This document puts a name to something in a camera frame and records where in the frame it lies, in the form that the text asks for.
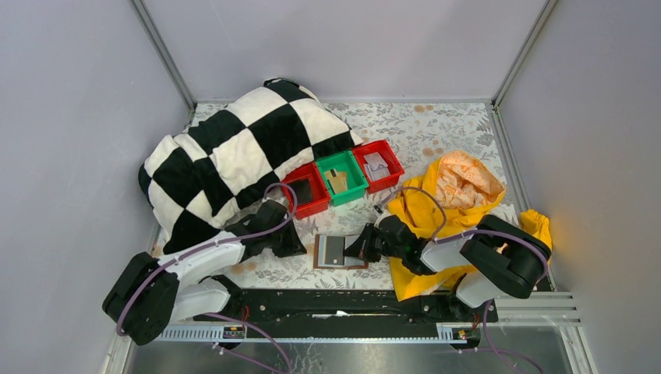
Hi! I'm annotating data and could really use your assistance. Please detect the brown leather card holder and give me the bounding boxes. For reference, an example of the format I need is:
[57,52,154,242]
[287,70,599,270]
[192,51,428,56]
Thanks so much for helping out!
[313,234,369,270]

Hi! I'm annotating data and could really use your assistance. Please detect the grey credit card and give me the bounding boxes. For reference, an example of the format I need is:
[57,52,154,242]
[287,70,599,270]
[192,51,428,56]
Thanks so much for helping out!
[317,235,345,268]

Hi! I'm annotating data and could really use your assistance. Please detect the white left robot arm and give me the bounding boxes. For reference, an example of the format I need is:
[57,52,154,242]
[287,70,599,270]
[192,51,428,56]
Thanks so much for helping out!
[101,199,305,345]

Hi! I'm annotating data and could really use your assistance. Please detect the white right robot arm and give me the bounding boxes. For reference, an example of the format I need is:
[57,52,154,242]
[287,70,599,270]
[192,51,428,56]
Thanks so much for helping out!
[344,213,552,309]

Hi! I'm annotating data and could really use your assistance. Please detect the black card in red bin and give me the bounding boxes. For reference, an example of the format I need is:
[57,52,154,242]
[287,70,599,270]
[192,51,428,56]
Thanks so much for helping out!
[290,178,313,205]

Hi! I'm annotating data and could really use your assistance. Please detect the gold cards in green bin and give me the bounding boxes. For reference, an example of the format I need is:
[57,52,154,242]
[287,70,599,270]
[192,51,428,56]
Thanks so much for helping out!
[324,168,348,195]

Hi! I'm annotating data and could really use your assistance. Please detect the white cards in red bin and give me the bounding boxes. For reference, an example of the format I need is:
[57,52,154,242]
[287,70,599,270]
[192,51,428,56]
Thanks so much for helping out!
[364,153,391,182]

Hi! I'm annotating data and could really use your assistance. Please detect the left red plastic bin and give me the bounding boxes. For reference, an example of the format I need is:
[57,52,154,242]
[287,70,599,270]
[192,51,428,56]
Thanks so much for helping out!
[282,162,331,220]

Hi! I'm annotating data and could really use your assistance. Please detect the red plastic bin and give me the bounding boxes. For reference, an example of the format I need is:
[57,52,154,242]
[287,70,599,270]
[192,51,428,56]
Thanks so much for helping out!
[282,162,331,220]
[352,139,405,194]

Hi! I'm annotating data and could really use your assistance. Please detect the yellow raincoat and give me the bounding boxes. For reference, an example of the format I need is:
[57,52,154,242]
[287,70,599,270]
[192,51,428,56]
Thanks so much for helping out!
[377,150,553,301]

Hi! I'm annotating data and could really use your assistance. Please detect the green plastic bin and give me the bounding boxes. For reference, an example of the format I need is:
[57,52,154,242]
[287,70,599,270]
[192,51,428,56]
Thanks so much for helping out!
[316,150,368,206]

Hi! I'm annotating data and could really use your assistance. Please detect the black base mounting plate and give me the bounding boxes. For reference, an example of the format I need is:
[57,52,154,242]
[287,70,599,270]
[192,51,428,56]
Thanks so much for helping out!
[220,288,499,339]

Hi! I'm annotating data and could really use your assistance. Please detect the right red plastic bin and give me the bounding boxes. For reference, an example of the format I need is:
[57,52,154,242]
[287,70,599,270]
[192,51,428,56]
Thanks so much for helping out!
[352,139,405,194]

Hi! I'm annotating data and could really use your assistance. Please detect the black white checkered blanket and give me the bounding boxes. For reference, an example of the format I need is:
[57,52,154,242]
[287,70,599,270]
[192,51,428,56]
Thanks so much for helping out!
[138,78,362,254]

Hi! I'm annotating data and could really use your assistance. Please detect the floral table mat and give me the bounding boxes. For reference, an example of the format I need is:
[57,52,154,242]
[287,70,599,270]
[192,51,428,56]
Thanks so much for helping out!
[218,103,507,290]

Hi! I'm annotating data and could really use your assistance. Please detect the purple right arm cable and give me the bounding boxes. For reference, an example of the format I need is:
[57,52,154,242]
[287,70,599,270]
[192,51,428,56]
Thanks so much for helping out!
[374,186,550,282]

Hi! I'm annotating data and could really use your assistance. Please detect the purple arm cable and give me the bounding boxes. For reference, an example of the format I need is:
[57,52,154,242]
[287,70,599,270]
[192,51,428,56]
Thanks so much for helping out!
[374,186,550,282]
[115,182,299,337]

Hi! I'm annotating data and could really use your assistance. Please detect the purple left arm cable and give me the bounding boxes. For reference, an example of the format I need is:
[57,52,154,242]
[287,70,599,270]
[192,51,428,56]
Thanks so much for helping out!
[115,182,299,337]

